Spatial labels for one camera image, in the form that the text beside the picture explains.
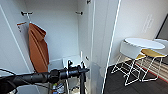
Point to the round white table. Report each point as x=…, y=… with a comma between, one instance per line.
x=143, y=43

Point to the orange hooded garment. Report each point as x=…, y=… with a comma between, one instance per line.
x=38, y=46

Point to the white plastic bottle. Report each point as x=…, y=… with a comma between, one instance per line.
x=60, y=89

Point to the black garment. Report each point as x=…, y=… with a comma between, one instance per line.
x=82, y=85

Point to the white wardrobe cabinet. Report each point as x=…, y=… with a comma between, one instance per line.
x=60, y=33

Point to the woven wicker basket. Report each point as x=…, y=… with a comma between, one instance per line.
x=55, y=86

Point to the black wardrobe hook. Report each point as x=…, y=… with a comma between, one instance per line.
x=79, y=13
x=24, y=13

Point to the white wardrobe door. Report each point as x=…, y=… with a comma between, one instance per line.
x=103, y=40
x=4, y=50

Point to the white wall switch panel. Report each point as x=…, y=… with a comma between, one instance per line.
x=148, y=24

